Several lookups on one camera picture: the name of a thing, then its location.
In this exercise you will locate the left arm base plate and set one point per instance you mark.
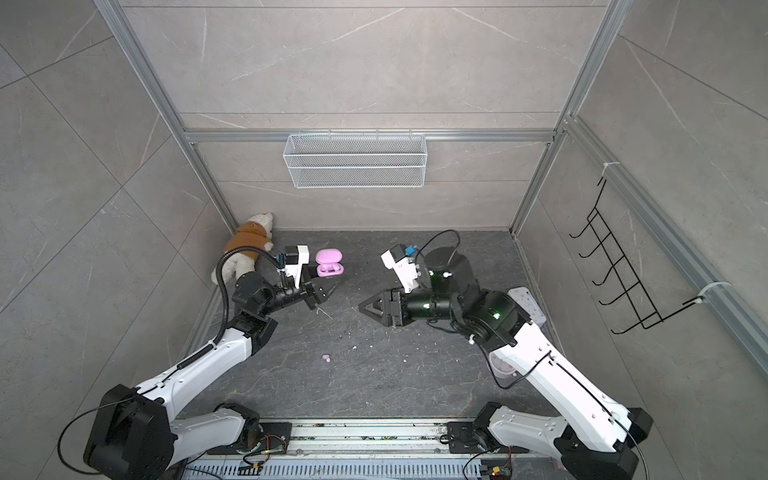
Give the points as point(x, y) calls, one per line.
point(268, 436)

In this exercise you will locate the teddy bear with brown hoodie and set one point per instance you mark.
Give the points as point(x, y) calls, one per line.
point(255, 232)

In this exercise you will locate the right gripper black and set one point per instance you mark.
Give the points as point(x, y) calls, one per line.
point(392, 296)

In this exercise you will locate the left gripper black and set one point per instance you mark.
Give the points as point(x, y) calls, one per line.
point(310, 292)

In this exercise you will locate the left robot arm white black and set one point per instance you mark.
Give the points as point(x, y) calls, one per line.
point(137, 432)

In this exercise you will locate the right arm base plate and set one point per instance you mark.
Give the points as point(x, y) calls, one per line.
point(460, 438)

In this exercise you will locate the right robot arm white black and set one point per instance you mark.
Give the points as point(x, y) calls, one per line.
point(592, 435)

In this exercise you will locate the purple earbud charging case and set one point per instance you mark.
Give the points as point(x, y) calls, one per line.
point(329, 263)

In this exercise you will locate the white wire mesh basket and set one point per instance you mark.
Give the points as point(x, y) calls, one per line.
point(365, 160)

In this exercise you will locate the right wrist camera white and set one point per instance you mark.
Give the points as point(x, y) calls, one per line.
point(401, 260)

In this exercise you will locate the black wire hook rack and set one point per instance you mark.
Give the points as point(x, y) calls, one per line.
point(645, 312)

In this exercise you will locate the white power strip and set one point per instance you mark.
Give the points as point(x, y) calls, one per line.
point(523, 297)

